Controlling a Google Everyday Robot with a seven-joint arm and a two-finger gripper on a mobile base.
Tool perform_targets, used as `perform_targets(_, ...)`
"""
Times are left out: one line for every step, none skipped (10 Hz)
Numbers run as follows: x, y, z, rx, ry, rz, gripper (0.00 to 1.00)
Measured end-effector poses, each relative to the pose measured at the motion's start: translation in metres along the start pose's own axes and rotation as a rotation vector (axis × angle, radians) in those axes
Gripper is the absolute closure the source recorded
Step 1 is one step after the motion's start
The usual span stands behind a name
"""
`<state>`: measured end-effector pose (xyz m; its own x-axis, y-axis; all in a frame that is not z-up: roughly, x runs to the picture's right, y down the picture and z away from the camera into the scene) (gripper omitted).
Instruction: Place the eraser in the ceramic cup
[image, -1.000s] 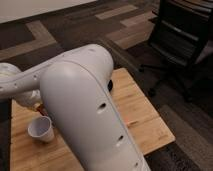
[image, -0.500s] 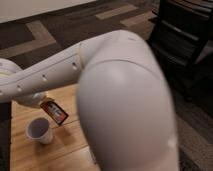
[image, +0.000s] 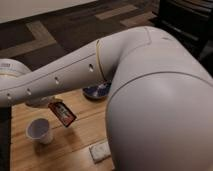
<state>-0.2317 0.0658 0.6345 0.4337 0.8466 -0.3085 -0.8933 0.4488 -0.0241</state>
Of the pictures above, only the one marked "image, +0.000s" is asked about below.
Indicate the dark blue bowl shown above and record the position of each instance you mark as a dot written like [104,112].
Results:
[97,92]

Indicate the black and red eraser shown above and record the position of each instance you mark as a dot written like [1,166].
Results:
[63,113]

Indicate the black shelf unit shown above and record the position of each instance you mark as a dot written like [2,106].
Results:
[190,21]

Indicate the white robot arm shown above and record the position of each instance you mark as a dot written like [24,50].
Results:
[159,114]

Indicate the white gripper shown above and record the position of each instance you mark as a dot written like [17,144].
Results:
[40,102]

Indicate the white sponge in wrapper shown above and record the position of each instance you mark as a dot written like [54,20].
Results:
[100,151]

